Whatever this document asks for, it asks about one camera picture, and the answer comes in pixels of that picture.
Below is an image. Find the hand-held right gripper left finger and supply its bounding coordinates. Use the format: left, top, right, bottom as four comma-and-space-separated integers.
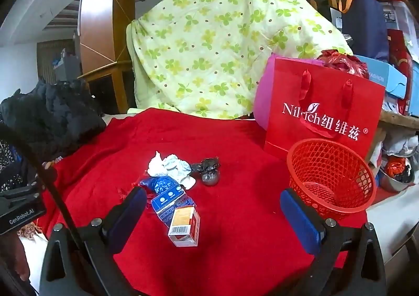
39, 186, 148, 296

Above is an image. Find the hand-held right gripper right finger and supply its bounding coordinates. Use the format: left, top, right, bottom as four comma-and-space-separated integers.
280, 189, 388, 296

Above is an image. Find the blue and white box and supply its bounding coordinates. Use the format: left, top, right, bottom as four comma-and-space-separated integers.
151, 186, 197, 228

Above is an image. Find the small orange and white carton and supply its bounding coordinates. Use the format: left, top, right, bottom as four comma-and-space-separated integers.
168, 205, 201, 248

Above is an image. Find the red plastic basket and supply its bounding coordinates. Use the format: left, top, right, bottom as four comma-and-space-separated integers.
287, 138, 378, 220

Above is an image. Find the light blue face mask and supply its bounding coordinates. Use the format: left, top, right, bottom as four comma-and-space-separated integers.
164, 155, 197, 190

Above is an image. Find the black plastic bag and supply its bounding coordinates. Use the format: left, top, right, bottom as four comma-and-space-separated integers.
190, 157, 221, 187

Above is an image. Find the dark floral cloth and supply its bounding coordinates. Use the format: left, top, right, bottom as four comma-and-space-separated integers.
0, 139, 35, 192

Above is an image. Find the white crumpled tissue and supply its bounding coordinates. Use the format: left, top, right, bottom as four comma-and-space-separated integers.
146, 151, 174, 179

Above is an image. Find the red cloth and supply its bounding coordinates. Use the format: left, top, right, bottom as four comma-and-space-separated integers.
36, 108, 369, 296

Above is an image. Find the black jacket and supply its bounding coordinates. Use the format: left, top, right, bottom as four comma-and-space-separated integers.
0, 78, 107, 166

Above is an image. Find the metal basin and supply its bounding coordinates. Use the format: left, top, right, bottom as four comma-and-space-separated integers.
381, 149, 419, 194

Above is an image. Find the orange plastic bag in basin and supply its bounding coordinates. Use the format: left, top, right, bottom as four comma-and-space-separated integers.
384, 156, 412, 183

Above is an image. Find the red paper bag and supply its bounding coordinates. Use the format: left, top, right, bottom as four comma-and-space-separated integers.
263, 55, 386, 166

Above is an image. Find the wooden cabinet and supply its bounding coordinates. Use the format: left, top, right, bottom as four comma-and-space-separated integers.
36, 39, 82, 83

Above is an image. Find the red plastic bag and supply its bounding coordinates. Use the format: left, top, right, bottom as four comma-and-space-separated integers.
316, 49, 371, 79

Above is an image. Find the light blue cardboard box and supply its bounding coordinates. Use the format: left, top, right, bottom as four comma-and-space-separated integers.
354, 54, 408, 94

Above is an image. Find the red gift box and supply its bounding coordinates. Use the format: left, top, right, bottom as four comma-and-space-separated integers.
387, 29, 416, 103

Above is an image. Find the green floral quilt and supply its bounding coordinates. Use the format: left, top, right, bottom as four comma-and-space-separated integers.
126, 0, 354, 120

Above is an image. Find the wooden column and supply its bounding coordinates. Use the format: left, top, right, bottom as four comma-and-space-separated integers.
78, 0, 139, 113

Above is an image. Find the black cable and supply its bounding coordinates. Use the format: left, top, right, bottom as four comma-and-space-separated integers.
0, 122, 86, 251

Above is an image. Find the navy bag with orange handle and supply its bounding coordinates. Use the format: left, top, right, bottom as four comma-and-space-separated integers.
338, 0, 391, 63

